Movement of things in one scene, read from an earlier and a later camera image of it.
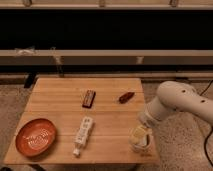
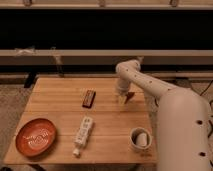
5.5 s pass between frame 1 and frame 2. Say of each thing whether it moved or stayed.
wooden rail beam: stayed
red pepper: stayed
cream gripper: moved
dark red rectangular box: stayed
